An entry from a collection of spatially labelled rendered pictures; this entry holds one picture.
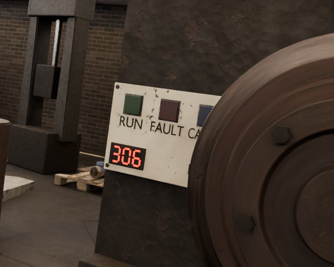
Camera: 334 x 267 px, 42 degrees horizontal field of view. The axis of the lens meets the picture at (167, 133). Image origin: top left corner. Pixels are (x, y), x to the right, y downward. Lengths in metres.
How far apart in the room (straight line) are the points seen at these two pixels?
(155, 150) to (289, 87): 0.33
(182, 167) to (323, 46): 0.35
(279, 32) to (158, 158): 0.32
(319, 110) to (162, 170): 0.39
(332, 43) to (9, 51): 8.94
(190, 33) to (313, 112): 0.38
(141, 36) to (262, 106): 0.36
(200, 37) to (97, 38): 7.35
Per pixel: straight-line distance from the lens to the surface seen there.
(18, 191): 4.84
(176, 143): 0.84
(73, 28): 5.97
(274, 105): 0.61
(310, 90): 0.61
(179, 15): 0.88
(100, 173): 5.26
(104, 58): 8.04
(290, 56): 0.65
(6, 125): 3.37
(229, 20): 0.84
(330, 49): 0.65
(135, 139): 0.87
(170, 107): 0.84
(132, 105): 0.87
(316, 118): 0.56
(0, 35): 9.65
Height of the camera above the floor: 1.22
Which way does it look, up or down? 5 degrees down
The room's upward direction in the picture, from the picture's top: 8 degrees clockwise
